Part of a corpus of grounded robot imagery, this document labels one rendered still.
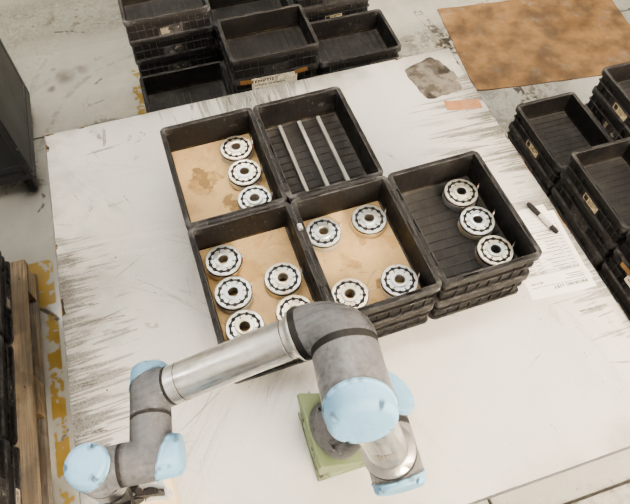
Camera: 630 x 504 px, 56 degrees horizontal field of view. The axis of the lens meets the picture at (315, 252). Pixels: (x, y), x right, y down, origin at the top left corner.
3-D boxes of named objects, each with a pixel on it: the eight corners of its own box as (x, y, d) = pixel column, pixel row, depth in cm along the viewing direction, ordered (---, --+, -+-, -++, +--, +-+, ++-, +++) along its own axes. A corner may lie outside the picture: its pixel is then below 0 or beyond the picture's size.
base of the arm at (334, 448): (364, 455, 148) (391, 439, 142) (322, 464, 137) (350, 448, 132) (342, 399, 155) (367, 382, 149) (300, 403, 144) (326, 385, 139)
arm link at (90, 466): (111, 482, 96) (57, 493, 96) (129, 494, 106) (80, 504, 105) (110, 434, 101) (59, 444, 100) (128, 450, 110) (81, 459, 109)
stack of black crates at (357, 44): (373, 63, 316) (379, 8, 287) (394, 101, 301) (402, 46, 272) (302, 79, 309) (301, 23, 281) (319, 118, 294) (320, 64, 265)
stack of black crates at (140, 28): (210, 46, 323) (197, -31, 285) (223, 82, 308) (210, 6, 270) (137, 61, 317) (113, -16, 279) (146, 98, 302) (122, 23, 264)
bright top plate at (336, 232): (346, 240, 171) (346, 239, 170) (313, 251, 168) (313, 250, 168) (332, 214, 175) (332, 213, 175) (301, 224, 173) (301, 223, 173)
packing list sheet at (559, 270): (602, 284, 181) (602, 283, 180) (534, 304, 177) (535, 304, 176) (548, 202, 197) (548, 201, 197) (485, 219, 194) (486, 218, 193)
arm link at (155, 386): (349, 265, 101) (113, 363, 111) (364, 319, 94) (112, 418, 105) (371, 295, 110) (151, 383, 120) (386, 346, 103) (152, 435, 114)
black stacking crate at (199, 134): (289, 223, 179) (288, 201, 170) (194, 250, 174) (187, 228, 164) (253, 132, 199) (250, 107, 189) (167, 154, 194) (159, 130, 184)
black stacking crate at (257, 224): (334, 338, 159) (335, 320, 149) (228, 373, 154) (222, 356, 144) (289, 224, 179) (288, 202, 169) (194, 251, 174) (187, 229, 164)
